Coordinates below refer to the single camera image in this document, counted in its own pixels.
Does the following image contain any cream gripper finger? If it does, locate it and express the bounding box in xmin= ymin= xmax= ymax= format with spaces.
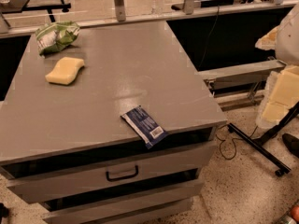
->
xmin=256 ymin=65 xmax=299 ymax=129

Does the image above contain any blue rxbar blueberry wrapper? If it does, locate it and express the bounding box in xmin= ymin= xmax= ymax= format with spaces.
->
xmin=121 ymin=106 xmax=168 ymax=149

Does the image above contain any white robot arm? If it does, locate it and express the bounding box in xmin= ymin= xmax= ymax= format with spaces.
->
xmin=255 ymin=4 xmax=299 ymax=129

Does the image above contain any yellow sponge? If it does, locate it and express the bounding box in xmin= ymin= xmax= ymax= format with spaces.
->
xmin=45 ymin=57 xmax=85 ymax=85

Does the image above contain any black shoe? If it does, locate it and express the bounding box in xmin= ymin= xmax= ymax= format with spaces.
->
xmin=282 ymin=133 xmax=299 ymax=158

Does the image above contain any black wheeled stand base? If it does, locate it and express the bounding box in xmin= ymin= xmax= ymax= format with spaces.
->
xmin=228 ymin=102 xmax=299 ymax=176

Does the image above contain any grey drawer cabinet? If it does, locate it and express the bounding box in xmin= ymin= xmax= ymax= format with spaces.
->
xmin=0 ymin=21 xmax=226 ymax=224

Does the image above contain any black floor cable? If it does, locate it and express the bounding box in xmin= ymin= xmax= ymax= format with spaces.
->
xmin=215 ymin=124 xmax=260 ymax=161

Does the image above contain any black drawer handle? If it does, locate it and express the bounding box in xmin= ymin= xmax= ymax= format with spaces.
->
xmin=106 ymin=165 xmax=139 ymax=182

